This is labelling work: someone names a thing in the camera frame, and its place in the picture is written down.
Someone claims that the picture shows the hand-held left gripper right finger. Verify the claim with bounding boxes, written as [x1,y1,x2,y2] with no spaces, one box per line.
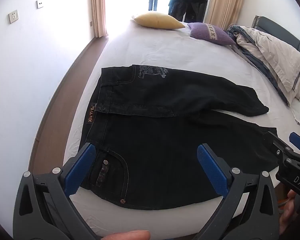
[192,143,280,240]

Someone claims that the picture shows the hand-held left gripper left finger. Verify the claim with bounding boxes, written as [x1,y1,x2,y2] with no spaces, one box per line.
[12,142,103,240]

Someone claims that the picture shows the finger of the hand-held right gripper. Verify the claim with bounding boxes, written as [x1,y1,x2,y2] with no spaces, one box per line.
[263,131,290,165]
[289,132,300,158]

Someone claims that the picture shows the black denim pants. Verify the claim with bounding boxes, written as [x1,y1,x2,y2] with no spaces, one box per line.
[79,64,278,210]

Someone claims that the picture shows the person's right hand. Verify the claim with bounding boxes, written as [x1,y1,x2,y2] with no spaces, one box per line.
[281,189,298,228]

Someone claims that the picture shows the person's left hand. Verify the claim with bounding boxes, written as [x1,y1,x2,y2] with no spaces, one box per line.
[102,230,151,240]

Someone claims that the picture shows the folded beige grey duvet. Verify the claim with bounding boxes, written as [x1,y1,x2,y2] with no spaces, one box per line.
[227,24,300,125]

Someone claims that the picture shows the dark grey headboard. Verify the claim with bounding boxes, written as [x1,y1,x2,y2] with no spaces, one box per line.
[251,16,300,63]

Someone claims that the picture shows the purple patterned pillow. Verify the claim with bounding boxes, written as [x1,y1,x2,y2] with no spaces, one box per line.
[187,22,237,46]

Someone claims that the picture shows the bed with white sheet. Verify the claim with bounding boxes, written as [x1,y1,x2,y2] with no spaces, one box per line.
[62,19,300,227]

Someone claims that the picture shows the beige curtain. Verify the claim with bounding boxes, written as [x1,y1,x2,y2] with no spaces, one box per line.
[204,0,248,29]
[87,0,108,38]

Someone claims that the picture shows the yellow pillow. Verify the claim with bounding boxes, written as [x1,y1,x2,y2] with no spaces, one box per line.
[132,12,186,30]

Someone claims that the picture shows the dark hanging clothes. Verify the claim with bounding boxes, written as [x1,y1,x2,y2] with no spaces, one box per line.
[168,0,207,23]

